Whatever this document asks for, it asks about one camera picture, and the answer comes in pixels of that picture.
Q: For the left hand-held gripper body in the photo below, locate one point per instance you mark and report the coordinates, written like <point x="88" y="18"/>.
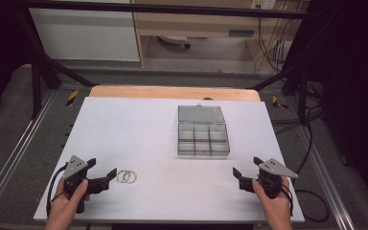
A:
<point x="74" y="169"/>

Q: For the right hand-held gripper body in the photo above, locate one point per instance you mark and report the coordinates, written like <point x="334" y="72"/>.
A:
<point x="272" y="179"/>

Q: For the clear plastic compartment box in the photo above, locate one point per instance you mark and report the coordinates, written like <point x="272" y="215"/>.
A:
<point x="202" y="134"/>

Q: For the person's right hand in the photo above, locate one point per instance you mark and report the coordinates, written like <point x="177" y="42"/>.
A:
<point x="273" y="211"/>

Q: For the person's left hand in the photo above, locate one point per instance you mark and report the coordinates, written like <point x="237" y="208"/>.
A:
<point x="64" y="207"/>

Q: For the yellow black striped tape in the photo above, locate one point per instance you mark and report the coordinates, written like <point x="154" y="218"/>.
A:
<point x="278" y="103"/>
<point x="72" y="97"/>

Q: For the wooden table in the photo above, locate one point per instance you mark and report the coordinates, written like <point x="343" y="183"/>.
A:
<point x="172" y="93"/>

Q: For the white cabinet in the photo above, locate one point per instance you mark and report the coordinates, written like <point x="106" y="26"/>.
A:
<point x="86" y="32"/>

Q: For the white device under desk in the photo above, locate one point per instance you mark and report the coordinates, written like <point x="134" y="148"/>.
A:
<point x="174" y="40"/>

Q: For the light wooden desk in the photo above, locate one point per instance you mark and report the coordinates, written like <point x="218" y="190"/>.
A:
<point x="191" y="24"/>

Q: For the aluminium floor rail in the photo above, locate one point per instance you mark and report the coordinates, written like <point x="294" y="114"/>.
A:
<point x="326" y="179"/>
<point x="16" y="150"/>

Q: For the black metal frame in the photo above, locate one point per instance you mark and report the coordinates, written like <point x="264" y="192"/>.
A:
<point x="38" y="80"/>

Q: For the white wall socket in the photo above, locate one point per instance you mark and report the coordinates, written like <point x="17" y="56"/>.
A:
<point x="263" y="4"/>

